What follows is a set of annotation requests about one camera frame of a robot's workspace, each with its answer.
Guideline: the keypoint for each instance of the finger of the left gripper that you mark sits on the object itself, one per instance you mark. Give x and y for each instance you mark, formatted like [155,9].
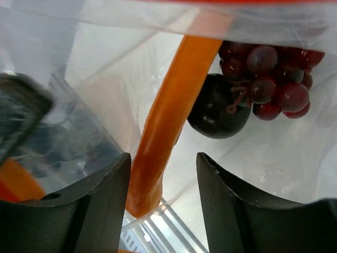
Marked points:
[24,103]

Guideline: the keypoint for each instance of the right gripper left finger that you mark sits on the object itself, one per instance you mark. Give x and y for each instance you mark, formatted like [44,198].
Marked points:
[86,216]

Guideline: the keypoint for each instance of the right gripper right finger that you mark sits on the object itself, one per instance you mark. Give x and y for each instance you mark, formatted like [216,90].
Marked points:
[240,217]

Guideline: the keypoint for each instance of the clear zip top bag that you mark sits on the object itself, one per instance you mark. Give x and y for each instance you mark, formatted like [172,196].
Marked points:
[104,62]

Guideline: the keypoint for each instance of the fake purple grapes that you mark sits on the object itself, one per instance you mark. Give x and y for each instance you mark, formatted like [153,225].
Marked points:
[269,79]

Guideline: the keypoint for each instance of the fake orange food piece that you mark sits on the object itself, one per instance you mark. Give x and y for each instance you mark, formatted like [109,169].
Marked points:
[171,107]

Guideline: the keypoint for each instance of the fake black food piece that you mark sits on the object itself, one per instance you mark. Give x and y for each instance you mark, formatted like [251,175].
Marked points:
[215,113]

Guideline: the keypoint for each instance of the aluminium mounting rail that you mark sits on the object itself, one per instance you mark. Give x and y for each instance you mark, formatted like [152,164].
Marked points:
[160,231]

